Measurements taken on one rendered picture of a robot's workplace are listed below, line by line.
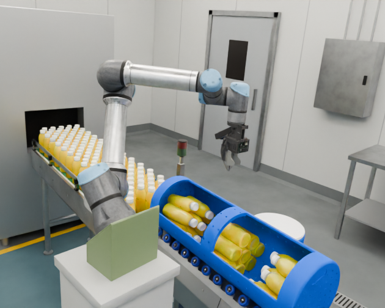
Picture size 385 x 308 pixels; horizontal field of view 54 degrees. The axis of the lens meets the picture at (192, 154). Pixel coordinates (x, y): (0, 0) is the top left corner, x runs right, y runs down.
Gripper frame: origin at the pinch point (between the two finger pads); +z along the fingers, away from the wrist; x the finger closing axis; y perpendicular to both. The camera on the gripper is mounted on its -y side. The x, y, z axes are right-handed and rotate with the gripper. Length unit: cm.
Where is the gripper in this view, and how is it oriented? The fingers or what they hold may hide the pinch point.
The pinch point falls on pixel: (227, 167)
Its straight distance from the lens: 157.7
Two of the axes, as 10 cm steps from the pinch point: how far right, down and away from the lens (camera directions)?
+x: 7.9, -1.4, 6.0
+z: -0.7, 9.5, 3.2
